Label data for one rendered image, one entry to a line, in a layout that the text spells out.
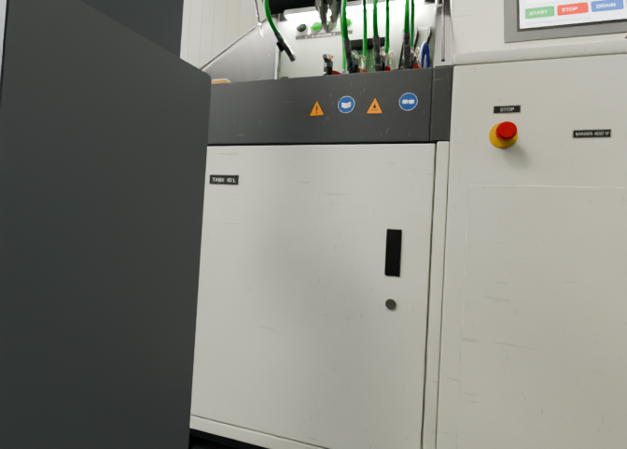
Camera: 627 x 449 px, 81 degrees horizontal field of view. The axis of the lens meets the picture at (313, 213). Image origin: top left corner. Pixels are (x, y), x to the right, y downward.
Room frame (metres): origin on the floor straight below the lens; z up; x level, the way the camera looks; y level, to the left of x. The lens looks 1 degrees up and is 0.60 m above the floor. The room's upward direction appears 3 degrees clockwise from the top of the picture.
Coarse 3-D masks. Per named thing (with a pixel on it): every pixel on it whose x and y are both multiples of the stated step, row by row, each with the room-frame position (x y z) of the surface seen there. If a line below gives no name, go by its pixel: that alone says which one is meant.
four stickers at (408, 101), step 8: (344, 96) 0.83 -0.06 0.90; (352, 96) 0.82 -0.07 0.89; (376, 96) 0.80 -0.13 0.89; (400, 96) 0.79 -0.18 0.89; (408, 96) 0.78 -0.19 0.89; (416, 96) 0.78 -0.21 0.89; (312, 104) 0.85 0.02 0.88; (320, 104) 0.84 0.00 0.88; (344, 104) 0.83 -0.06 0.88; (352, 104) 0.82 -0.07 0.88; (368, 104) 0.81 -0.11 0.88; (376, 104) 0.80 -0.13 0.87; (400, 104) 0.79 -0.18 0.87; (408, 104) 0.78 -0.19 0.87; (416, 104) 0.78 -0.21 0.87; (312, 112) 0.85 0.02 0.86; (320, 112) 0.84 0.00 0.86; (344, 112) 0.83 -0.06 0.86; (352, 112) 0.82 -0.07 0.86; (368, 112) 0.81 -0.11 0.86; (376, 112) 0.80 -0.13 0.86
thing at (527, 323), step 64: (512, 64) 0.72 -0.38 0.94; (576, 64) 0.69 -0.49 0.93; (576, 128) 0.69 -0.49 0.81; (448, 192) 0.76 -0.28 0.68; (512, 192) 0.72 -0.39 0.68; (576, 192) 0.69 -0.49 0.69; (448, 256) 0.75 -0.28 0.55; (512, 256) 0.72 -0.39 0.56; (576, 256) 0.69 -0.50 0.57; (448, 320) 0.75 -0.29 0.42; (512, 320) 0.72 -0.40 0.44; (576, 320) 0.68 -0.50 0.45; (448, 384) 0.75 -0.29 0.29; (512, 384) 0.71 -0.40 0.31; (576, 384) 0.68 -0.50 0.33; (448, 448) 0.75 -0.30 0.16; (512, 448) 0.71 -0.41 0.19; (576, 448) 0.68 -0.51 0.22
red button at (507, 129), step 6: (498, 126) 0.70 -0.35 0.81; (504, 126) 0.69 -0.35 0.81; (510, 126) 0.69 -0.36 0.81; (492, 132) 0.73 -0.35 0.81; (498, 132) 0.70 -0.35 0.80; (504, 132) 0.69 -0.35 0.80; (510, 132) 0.69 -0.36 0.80; (516, 132) 0.69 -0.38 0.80; (492, 138) 0.73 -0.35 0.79; (498, 138) 0.70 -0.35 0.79; (504, 138) 0.69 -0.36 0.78; (510, 138) 0.69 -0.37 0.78; (516, 138) 0.72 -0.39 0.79; (498, 144) 0.73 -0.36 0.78; (504, 144) 0.72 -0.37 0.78; (510, 144) 0.72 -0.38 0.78
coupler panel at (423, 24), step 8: (400, 24) 1.32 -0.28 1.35; (416, 24) 1.30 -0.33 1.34; (424, 24) 1.29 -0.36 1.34; (432, 24) 1.28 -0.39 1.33; (400, 32) 1.32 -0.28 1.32; (424, 32) 1.29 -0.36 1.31; (432, 32) 1.27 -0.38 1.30; (400, 40) 1.32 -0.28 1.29; (424, 40) 1.29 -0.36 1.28; (432, 40) 1.28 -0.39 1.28; (400, 48) 1.32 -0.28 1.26; (432, 48) 1.28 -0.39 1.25; (432, 56) 1.28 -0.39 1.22; (424, 64) 1.29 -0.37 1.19; (432, 64) 1.28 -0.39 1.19
